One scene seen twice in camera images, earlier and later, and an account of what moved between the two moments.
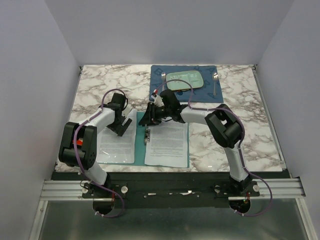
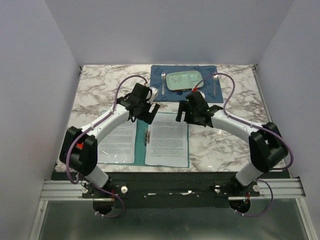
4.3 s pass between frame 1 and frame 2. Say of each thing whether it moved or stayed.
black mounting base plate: stayed
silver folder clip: stayed
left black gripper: moved
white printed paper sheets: stayed
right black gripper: moved
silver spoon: stayed
